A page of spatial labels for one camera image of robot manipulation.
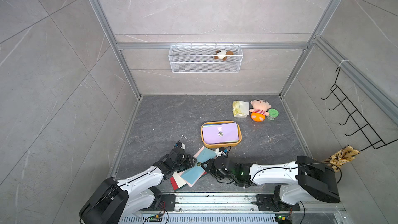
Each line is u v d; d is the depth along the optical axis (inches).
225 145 35.0
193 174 31.3
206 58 39.7
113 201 16.2
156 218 28.1
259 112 40.5
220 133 36.6
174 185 31.1
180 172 30.9
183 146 32.6
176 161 26.5
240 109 42.2
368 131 24.2
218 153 30.1
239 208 28.7
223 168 23.0
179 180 31.5
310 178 17.2
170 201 28.7
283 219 27.6
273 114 40.5
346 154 25.9
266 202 28.8
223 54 34.4
